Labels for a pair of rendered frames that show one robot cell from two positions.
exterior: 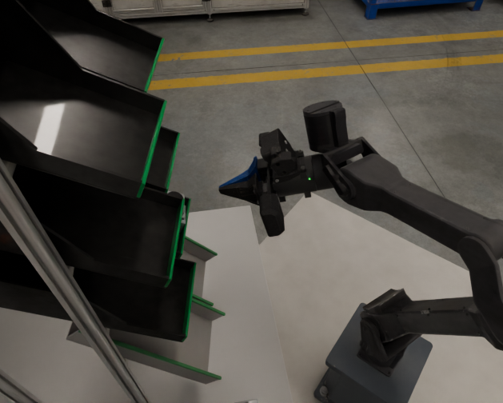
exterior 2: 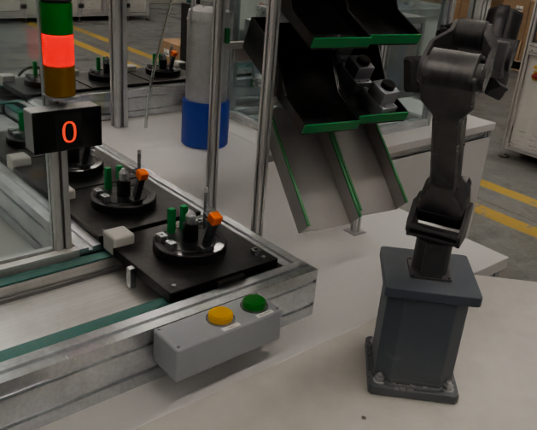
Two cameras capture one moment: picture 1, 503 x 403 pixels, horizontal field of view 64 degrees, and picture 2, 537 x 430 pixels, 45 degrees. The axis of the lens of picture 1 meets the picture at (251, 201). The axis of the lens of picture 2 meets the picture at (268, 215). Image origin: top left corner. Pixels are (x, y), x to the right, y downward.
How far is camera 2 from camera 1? 1.01 m
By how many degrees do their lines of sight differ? 51
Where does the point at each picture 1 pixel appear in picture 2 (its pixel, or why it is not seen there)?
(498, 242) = (466, 21)
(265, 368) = (356, 309)
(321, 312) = not seen: hidden behind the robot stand
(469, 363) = not seen: outside the picture
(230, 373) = (329, 291)
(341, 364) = (388, 252)
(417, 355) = (455, 290)
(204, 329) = (337, 217)
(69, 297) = (270, 24)
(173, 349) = (303, 191)
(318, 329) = not seen: hidden behind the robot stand
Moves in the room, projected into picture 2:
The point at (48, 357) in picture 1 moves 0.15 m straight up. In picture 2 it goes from (246, 212) to (250, 157)
